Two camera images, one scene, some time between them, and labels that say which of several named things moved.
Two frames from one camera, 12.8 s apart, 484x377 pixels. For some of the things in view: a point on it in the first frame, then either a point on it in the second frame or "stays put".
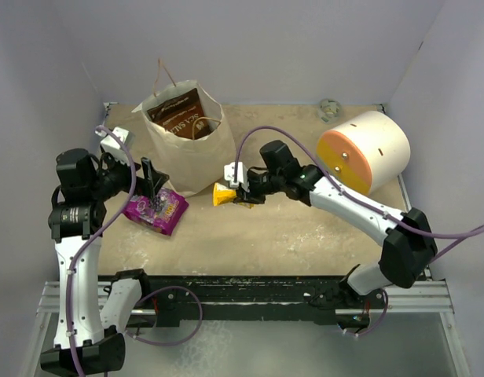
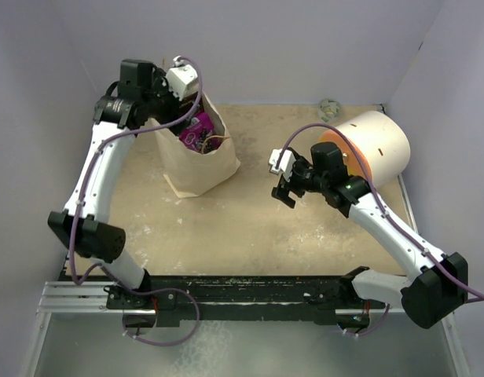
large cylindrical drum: x=367 y=154 stays put
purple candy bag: x=162 y=213 to x=194 y=135
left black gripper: x=153 y=178 to x=159 y=85
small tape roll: x=329 y=111 stays put
